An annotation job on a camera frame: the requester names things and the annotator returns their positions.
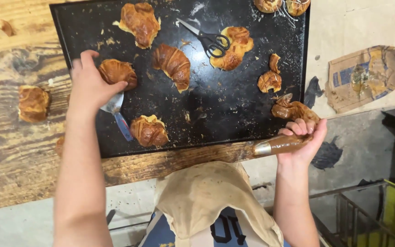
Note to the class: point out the round pastry with white drizzle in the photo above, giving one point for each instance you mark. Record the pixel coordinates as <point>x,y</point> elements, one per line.
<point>297,7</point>
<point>267,4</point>

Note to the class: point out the person's right hand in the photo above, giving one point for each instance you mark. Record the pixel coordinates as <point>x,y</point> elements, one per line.
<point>302,156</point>

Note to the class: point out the piping bag with brown filling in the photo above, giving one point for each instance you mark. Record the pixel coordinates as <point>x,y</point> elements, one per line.
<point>283,144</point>

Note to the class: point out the small torn croissant piece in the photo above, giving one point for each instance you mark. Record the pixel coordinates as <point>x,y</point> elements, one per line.
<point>269,81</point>

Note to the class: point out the person's left hand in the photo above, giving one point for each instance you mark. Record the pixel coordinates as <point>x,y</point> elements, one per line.
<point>86,89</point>

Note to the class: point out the black baking tray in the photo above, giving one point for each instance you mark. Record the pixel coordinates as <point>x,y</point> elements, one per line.
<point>225,103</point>

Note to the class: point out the glazed brown croissant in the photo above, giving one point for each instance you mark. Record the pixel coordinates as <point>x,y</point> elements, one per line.
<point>173,64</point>
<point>33,103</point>
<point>140,24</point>
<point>117,72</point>
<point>148,131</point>

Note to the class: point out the flattened split croissant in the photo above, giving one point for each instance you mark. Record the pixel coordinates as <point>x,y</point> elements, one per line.
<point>235,51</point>

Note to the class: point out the beige apron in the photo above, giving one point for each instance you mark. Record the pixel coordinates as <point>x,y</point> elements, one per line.
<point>204,199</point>

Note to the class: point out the blue and white shirt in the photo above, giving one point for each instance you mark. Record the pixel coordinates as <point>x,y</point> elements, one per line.
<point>226,233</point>

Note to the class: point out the torn brown paper piece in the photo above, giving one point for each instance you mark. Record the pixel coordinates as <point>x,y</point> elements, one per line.
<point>363,77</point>

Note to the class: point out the small curved croissant piece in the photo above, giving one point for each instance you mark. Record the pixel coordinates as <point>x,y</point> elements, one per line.
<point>274,62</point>

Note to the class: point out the metal rack with yellow crates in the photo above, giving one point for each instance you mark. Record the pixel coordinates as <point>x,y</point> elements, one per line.
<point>372,219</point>

